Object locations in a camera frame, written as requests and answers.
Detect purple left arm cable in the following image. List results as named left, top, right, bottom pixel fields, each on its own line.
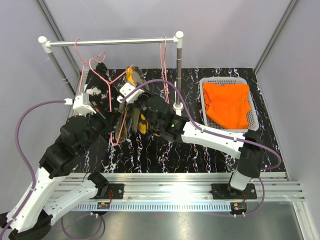
left=0, top=99, right=105, bottom=238

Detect aluminium mounting rail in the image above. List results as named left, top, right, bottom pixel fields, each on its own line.
left=49, top=171, right=306, bottom=202

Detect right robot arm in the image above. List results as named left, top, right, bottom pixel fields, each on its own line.
left=117, top=93, right=265, bottom=200

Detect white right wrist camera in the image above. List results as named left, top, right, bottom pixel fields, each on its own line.
left=117, top=82, right=145, bottom=104

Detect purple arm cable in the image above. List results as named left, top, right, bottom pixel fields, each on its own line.
left=122, top=79, right=282, bottom=217
left=0, top=99, right=105, bottom=238

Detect pink hanger with camouflage trousers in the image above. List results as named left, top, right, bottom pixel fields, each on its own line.
left=85, top=58, right=132, bottom=146

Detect camouflage yellow trousers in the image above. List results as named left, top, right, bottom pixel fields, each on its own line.
left=115, top=66, right=148, bottom=144

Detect orange trousers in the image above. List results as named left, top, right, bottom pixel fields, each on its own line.
left=203, top=83, right=251, bottom=130

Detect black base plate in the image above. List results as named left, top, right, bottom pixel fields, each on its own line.
left=102, top=183, right=125, bottom=200
left=210, top=183, right=257, bottom=200

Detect black white patterned trousers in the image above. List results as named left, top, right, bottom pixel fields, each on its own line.
left=84, top=70, right=119, bottom=112

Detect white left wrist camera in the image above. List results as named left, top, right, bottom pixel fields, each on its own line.
left=64, top=92, right=97, bottom=116

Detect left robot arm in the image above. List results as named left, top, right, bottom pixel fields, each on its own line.
left=0, top=111, right=121, bottom=240

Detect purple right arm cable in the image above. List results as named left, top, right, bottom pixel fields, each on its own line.
left=122, top=79, right=282, bottom=217

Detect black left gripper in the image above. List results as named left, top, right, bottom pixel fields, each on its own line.
left=79, top=105, right=122, bottom=155

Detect pink hanger with orange trousers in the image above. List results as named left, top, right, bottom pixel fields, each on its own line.
left=159, top=36, right=170, bottom=104

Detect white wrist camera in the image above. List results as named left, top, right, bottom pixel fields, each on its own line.
left=64, top=92, right=97, bottom=116
left=117, top=82, right=145, bottom=104

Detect white plastic basket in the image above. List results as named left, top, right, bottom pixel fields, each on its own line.
left=199, top=77, right=259, bottom=133

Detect pink hanger with black trousers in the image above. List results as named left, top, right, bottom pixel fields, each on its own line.
left=74, top=38, right=106, bottom=94

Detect silver white clothes rack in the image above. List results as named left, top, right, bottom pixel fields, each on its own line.
left=37, top=30, right=185, bottom=118

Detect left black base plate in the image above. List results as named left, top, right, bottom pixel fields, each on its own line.
left=102, top=183, right=125, bottom=200

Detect white slotted cable duct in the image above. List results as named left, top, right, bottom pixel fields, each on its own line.
left=72, top=201, right=231, bottom=212

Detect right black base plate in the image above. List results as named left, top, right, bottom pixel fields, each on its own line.
left=210, top=183, right=257, bottom=200

